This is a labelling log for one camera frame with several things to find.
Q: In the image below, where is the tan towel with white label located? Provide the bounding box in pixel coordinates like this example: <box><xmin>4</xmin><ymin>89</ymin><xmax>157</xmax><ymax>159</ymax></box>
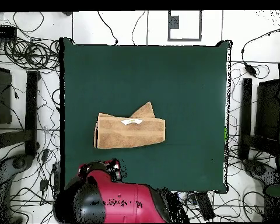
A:
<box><xmin>93</xmin><ymin>101</ymin><xmax>166</xmax><ymax>150</ymax></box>

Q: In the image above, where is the dark flat panel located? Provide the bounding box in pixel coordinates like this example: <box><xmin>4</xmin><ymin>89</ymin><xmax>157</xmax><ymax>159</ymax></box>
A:
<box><xmin>0</xmin><ymin>65</ymin><xmax>13</xmax><ymax>125</ymax></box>
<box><xmin>254</xmin><ymin>79</ymin><xmax>280</xmax><ymax>141</ymax></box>

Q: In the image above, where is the dark green table cloth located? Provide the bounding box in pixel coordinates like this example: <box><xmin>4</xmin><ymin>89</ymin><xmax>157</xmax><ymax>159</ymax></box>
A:
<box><xmin>59</xmin><ymin>37</ymin><xmax>233</xmax><ymax>194</ymax></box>

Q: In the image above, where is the black power strip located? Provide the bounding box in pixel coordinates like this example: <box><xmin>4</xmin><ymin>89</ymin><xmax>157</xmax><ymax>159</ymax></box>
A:
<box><xmin>195</xmin><ymin>192</ymin><xmax>216</xmax><ymax>221</ymax></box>

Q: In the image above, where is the black floor bar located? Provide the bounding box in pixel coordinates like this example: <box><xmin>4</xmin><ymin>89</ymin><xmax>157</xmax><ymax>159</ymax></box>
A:
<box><xmin>24</xmin><ymin>70</ymin><xmax>41</xmax><ymax>156</ymax></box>
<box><xmin>238</xmin><ymin>78</ymin><xmax>253</xmax><ymax>160</ymax></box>

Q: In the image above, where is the dark stand base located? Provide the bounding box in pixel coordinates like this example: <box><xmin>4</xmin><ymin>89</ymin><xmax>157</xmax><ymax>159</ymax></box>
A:
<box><xmin>0</xmin><ymin>153</ymin><xmax>35</xmax><ymax>190</ymax></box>
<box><xmin>242</xmin><ymin>158</ymin><xmax>280</xmax><ymax>186</ymax></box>

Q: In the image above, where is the black electronics box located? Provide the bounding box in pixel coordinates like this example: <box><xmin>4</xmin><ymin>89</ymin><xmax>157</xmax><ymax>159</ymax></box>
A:
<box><xmin>0</xmin><ymin>26</ymin><xmax>18</xmax><ymax>40</ymax></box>

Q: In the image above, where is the black cable with plug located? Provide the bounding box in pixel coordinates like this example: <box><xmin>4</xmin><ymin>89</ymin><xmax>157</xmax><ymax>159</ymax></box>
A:
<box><xmin>97</xmin><ymin>10</ymin><xmax>119</xmax><ymax>46</ymax></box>

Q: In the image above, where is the grey rectangular floor frame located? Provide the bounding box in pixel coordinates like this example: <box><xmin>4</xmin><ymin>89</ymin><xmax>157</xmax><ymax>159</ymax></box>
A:
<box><xmin>167</xmin><ymin>10</ymin><xmax>203</xmax><ymax>42</ymax></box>

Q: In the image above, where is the black power brick with cable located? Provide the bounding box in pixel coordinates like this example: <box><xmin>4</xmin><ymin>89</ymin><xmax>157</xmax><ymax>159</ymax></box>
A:
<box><xmin>240</xmin><ymin>27</ymin><xmax>271</xmax><ymax>79</ymax></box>

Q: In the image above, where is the coiled black cable bundle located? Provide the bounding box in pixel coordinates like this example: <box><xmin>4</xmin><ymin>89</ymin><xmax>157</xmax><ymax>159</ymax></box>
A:
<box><xmin>3</xmin><ymin>38</ymin><xmax>61</xmax><ymax>71</ymax></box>

